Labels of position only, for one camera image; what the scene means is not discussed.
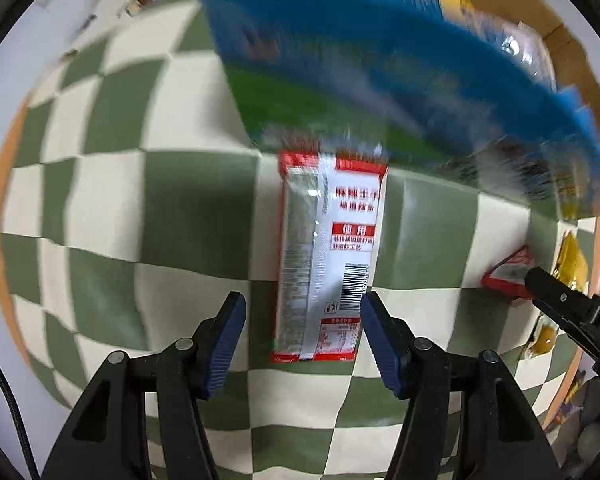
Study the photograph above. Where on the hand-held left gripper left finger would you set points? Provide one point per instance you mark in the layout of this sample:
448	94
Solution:
225	346

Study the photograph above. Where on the long red white snack packet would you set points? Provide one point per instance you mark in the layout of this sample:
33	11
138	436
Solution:
330	240

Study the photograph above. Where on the blue printed cardboard box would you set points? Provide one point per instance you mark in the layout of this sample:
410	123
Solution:
340	50

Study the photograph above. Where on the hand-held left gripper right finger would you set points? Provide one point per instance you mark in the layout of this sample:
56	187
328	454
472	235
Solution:
380	346

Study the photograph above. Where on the small red snack packet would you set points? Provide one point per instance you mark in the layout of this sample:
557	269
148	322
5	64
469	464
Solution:
505	277

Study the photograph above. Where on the braised egg packet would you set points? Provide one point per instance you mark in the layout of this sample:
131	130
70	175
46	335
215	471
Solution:
542	341

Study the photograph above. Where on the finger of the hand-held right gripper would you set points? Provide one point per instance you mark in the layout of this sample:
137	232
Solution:
555	287
565	322

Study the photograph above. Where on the small yellow snack packet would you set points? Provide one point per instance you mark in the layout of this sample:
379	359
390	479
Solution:
572	260

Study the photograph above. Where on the green white checkered mat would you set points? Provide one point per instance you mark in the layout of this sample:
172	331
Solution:
190	210

